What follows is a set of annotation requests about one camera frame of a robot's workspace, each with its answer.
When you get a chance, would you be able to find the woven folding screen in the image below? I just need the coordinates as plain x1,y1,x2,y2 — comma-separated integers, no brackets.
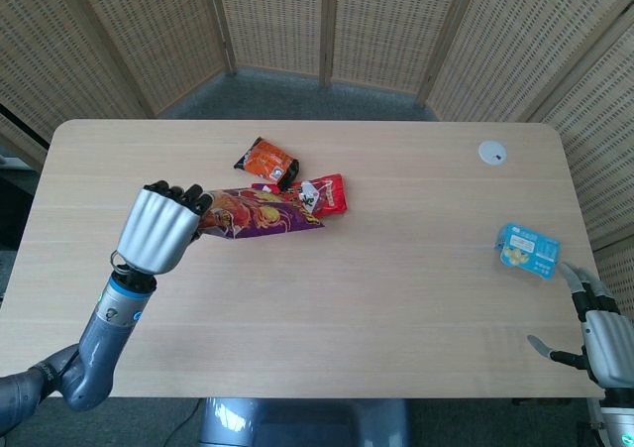
0,0,634,319

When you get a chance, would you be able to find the blue snack packet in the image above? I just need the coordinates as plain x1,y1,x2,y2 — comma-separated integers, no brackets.
492,222,563,280

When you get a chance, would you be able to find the purple chip bag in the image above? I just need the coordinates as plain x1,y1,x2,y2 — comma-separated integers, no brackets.
198,184,326,241

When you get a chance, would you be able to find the white round cable grommet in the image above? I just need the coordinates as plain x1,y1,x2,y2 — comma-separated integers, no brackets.
477,140,509,167

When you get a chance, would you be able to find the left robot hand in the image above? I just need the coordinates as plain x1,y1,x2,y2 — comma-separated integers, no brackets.
116,180,216,276

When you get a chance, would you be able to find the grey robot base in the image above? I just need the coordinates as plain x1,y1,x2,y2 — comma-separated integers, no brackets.
196,396,411,447

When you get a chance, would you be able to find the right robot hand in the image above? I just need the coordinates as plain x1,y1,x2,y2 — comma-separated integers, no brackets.
526,261,634,390

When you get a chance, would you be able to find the orange and black snack packet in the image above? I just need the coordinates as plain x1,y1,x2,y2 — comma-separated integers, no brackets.
233,136,302,192

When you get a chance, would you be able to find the red snack bag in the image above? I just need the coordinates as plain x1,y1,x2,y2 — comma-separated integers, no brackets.
251,172,349,218

